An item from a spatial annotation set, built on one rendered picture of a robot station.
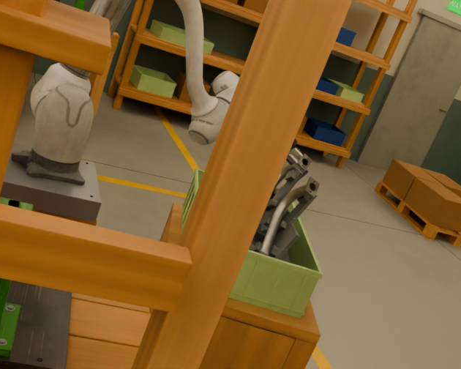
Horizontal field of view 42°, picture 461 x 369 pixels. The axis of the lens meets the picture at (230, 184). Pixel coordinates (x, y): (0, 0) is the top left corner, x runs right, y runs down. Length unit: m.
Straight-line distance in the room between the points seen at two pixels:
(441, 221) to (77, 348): 5.47
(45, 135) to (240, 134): 1.12
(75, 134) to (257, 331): 0.82
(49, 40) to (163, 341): 0.52
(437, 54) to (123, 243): 7.89
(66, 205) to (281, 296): 0.72
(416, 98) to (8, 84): 7.97
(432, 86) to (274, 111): 7.87
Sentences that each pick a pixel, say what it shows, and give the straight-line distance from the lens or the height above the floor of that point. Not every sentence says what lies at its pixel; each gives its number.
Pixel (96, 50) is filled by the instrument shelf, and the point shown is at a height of 1.53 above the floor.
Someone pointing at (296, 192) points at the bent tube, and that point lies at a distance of 1.91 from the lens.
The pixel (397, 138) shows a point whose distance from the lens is 8.69.
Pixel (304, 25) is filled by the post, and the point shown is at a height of 1.64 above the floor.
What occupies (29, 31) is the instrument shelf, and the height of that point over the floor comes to 1.53.
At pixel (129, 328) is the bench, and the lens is 1.42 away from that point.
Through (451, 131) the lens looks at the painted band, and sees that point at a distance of 9.27.
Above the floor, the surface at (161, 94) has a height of 0.28.
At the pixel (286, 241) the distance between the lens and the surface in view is 1.88.
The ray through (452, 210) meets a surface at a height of 0.35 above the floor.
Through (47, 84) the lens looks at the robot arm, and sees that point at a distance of 2.08.
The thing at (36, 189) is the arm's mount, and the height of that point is 0.92.
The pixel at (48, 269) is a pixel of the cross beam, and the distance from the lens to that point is 0.89.
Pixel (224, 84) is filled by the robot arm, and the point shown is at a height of 1.33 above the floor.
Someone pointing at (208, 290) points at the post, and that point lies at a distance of 0.98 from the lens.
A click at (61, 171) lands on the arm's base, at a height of 0.95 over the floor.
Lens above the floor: 1.67
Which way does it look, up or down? 18 degrees down
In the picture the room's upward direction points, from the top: 21 degrees clockwise
